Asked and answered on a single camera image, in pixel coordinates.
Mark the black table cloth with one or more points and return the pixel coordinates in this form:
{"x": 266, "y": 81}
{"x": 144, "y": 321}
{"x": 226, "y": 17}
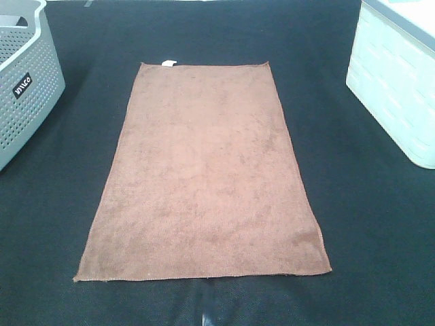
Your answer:
{"x": 374, "y": 206}

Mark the brown microfibre towel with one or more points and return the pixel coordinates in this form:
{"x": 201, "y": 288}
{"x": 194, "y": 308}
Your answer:
{"x": 204, "y": 183}

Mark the grey perforated plastic basket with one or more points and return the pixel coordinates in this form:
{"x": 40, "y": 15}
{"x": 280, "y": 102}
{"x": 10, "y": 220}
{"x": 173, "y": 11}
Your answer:
{"x": 31, "y": 77}

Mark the pale green plastic bin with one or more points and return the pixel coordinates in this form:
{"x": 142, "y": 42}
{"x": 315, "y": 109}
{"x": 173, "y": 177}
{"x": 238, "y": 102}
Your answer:
{"x": 391, "y": 72}

